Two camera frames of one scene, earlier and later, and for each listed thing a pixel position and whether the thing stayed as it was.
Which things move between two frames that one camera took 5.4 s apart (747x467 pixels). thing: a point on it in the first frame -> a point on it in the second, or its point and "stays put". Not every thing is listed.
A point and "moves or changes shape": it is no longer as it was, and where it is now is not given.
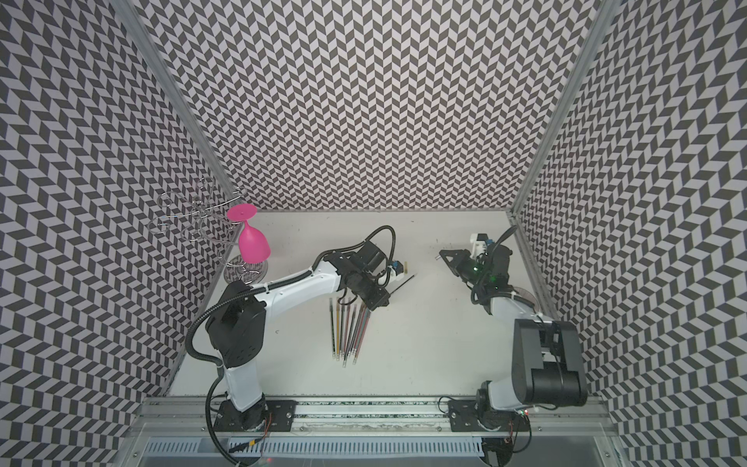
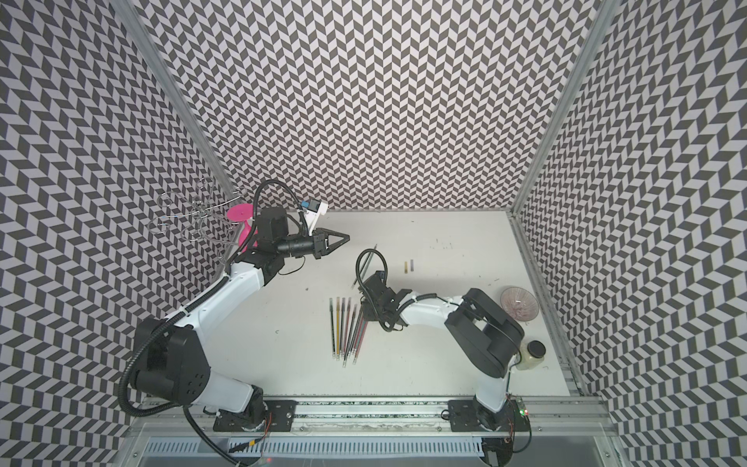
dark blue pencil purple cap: (351, 332) stays put
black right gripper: (457, 253) -> (368, 308)
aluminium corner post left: (134, 23) stays put
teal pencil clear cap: (364, 334) stays put
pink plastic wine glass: (253, 247) stays put
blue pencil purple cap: (401, 284) moves or changes shape
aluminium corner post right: (600, 26) stays put
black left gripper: (381, 300) -> (320, 238)
